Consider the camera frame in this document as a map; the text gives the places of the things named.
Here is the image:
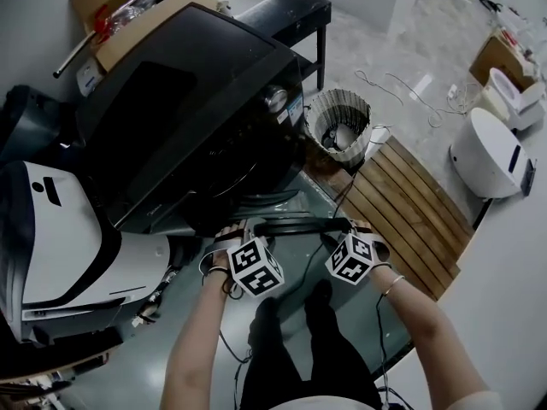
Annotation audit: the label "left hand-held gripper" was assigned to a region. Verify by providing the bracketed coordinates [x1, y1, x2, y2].
[226, 235, 285, 298]

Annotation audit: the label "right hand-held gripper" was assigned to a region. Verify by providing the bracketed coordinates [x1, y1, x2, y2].
[325, 232, 392, 286]

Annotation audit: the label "person's left forearm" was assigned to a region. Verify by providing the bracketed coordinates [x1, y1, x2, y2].
[160, 271, 232, 410]

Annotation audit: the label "person's right forearm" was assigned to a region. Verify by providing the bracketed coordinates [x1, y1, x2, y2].
[369, 266, 492, 410]

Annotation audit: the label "large black appliance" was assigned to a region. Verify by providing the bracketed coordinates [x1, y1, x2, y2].
[76, 4, 308, 235]

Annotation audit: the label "person's left hand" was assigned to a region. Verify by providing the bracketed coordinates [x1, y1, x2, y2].
[203, 223, 248, 272]

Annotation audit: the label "wooden slat mat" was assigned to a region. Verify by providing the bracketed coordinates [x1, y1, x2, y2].
[337, 137, 475, 301]

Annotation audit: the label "person's black trousers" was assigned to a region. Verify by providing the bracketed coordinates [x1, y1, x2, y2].
[241, 278, 382, 410]

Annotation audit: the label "woven basket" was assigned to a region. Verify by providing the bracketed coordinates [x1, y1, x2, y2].
[306, 90, 372, 170]

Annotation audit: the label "person's white shirt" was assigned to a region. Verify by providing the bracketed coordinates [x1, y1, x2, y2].
[267, 389, 505, 410]

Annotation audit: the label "round white smart toilet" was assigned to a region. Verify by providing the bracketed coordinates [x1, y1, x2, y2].
[449, 107, 538, 199]

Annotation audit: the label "silver control knob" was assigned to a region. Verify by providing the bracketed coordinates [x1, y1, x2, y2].
[262, 84, 290, 113]

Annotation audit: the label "white and black appliance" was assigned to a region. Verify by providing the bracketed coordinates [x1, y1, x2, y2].
[0, 160, 172, 345]

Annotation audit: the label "cardboard box with clutter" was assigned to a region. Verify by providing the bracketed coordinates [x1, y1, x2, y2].
[468, 32, 535, 89]

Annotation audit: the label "black table with sink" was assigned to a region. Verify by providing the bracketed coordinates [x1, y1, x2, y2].
[200, 0, 332, 92]

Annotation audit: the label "small white box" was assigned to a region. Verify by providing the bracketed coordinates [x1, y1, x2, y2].
[76, 56, 106, 97]

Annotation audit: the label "dark grey appliance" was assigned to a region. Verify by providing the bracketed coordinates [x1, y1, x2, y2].
[0, 84, 80, 166]

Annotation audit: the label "metal rod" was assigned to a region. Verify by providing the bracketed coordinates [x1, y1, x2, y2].
[53, 30, 97, 79]

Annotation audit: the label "red plastic item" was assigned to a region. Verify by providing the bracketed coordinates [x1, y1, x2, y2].
[91, 4, 113, 38]

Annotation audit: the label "black floor cable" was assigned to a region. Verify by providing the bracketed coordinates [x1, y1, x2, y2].
[284, 171, 358, 298]

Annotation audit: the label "black wrist strap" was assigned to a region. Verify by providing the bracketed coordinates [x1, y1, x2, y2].
[199, 245, 234, 292]

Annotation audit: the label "thin metal bracelet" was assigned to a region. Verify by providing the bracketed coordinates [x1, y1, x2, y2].
[382, 274, 406, 297]

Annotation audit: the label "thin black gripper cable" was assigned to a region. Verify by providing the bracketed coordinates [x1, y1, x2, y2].
[218, 330, 254, 410]
[374, 291, 392, 401]

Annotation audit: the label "white cable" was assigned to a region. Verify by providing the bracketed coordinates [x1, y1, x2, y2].
[354, 69, 484, 128]

